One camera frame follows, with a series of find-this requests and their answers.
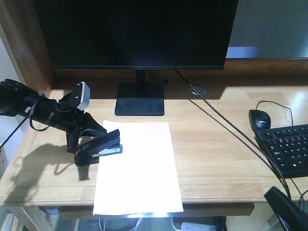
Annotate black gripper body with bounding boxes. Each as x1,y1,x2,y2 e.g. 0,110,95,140
50,96,96,153

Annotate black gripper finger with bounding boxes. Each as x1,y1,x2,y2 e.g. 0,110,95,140
79,112,107,138
264,186,308,231

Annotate black stapler with orange stripe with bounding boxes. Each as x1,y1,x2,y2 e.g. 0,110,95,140
74,129,123,167

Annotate white paper sheet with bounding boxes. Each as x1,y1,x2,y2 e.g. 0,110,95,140
93,120,183,215

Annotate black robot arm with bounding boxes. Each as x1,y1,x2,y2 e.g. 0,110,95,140
0,79,107,152

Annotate black keyboard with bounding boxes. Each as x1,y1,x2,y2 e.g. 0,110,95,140
255,124,308,179

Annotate black computer monitor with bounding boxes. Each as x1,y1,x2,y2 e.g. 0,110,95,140
34,0,238,116

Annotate black computer mouse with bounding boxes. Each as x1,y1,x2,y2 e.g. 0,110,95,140
248,109,271,132

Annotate white power strip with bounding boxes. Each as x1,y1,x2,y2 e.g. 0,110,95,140
181,222,215,231

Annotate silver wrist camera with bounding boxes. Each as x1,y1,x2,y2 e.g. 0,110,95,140
59,81,90,111

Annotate black monitor cable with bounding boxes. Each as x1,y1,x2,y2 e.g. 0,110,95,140
174,69,292,198

